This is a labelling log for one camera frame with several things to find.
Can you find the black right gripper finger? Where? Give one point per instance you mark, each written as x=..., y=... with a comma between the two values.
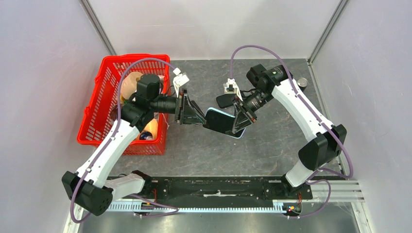
x=237, y=110
x=241, y=121

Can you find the white cable duct rail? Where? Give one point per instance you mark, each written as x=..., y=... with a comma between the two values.
x=144, y=207

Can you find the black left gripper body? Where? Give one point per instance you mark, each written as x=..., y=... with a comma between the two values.
x=180, y=109

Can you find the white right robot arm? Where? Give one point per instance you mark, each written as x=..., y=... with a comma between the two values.
x=324, y=139

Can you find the red plastic shopping basket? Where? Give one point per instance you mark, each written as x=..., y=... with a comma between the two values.
x=97, y=123

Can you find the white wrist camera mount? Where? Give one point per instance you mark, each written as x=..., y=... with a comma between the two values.
x=179, y=80
x=231, y=87

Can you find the light blue phone case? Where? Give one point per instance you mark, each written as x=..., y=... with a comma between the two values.
x=225, y=112

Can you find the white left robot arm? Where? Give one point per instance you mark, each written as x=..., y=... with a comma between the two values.
x=89, y=186

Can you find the round bread bun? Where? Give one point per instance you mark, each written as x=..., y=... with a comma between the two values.
x=152, y=127

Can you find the beige toilet paper roll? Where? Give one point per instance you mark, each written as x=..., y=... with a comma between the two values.
x=129, y=84

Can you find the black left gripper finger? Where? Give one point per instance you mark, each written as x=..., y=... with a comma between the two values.
x=193, y=109
x=192, y=120

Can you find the black phone in black case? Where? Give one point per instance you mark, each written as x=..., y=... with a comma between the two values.
x=225, y=100

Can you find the aluminium frame post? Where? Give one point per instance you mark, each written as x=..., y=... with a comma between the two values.
x=340, y=8

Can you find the black and yellow drink can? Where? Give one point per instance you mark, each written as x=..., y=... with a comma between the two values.
x=302, y=83

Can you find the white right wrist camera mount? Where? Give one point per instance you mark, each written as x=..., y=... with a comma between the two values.
x=231, y=87

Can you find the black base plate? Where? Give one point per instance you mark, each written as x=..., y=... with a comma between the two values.
x=222, y=191

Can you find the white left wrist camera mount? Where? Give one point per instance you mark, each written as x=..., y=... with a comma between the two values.
x=179, y=80

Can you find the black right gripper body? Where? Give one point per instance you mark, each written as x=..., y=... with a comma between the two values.
x=244, y=107

